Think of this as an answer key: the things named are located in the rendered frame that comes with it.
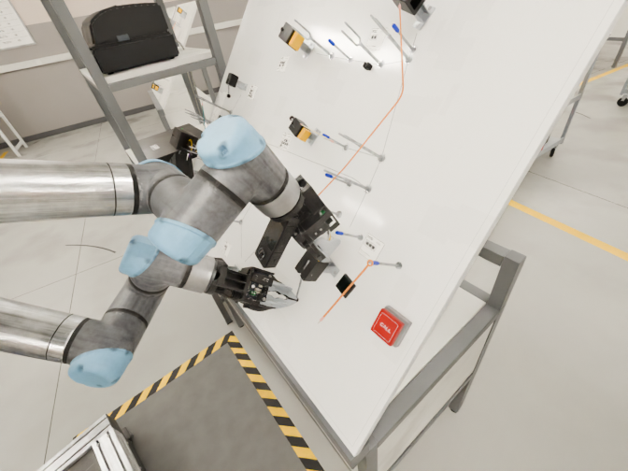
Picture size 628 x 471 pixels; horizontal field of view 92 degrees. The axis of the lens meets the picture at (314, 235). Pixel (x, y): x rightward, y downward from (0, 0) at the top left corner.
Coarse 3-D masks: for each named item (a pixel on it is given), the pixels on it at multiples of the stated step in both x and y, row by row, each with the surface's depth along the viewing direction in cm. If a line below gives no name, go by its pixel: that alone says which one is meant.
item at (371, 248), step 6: (366, 240) 66; (372, 240) 65; (378, 240) 64; (366, 246) 65; (372, 246) 64; (378, 246) 63; (360, 252) 66; (366, 252) 65; (372, 252) 64; (378, 252) 63; (366, 258) 65; (372, 258) 64
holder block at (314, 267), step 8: (304, 256) 66; (312, 256) 64; (296, 264) 67; (304, 264) 65; (312, 264) 64; (320, 264) 64; (304, 272) 65; (312, 272) 64; (320, 272) 66; (304, 280) 65; (312, 280) 67
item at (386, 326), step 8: (384, 312) 57; (376, 320) 58; (384, 320) 57; (392, 320) 55; (376, 328) 58; (384, 328) 56; (392, 328) 55; (400, 328) 54; (384, 336) 56; (392, 336) 55; (392, 344) 56
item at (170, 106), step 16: (176, 16) 348; (192, 16) 278; (176, 32) 327; (160, 80) 348; (192, 80) 400; (208, 80) 310; (160, 96) 328; (176, 96) 368; (160, 112) 303; (176, 112) 314; (208, 112) 329
